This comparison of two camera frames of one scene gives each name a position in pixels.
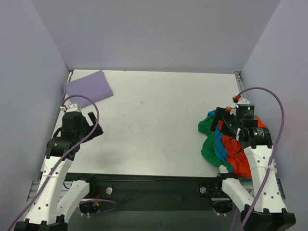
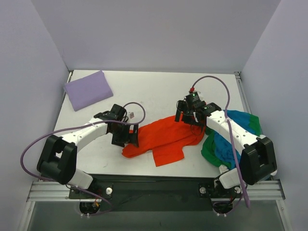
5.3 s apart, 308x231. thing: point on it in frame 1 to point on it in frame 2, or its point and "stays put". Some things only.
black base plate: [158, 191] stays put
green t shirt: [209, 150] stays put
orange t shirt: [235, 154] to [166, 138]
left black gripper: [89, 124] to [124, 137]
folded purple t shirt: [95, 85] stays put
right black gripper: [219, 118] to [186, 115]
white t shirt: [223, 169] stays put
